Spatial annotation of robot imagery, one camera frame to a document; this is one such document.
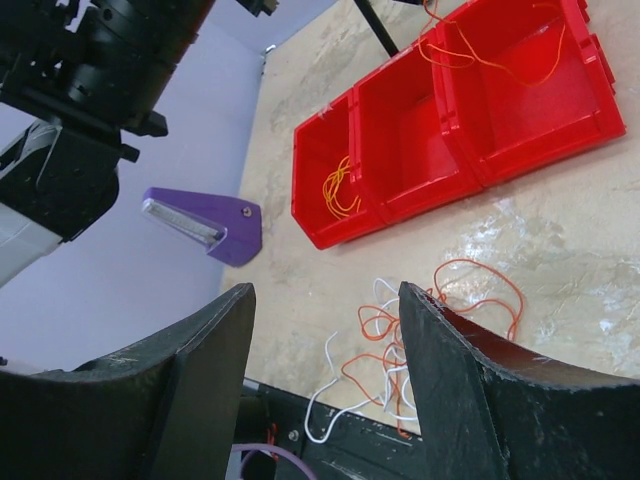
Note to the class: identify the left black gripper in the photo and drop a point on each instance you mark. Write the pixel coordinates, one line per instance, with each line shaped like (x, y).
(258, 7)

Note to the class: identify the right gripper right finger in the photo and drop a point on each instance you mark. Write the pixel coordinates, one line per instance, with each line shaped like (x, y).
(491, 409)

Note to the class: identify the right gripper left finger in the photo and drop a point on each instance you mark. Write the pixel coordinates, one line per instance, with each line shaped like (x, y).
(164, 407)

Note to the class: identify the red three-compartment bin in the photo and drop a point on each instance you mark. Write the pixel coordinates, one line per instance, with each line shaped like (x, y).
(492, 91)

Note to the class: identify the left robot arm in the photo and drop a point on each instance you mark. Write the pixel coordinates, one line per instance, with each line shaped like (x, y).
(85, 75)

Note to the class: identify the black music stand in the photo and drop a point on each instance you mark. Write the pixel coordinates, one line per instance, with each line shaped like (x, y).
(374, 22)

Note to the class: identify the purple metronome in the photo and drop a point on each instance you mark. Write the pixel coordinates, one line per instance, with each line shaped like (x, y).
(228, 228)

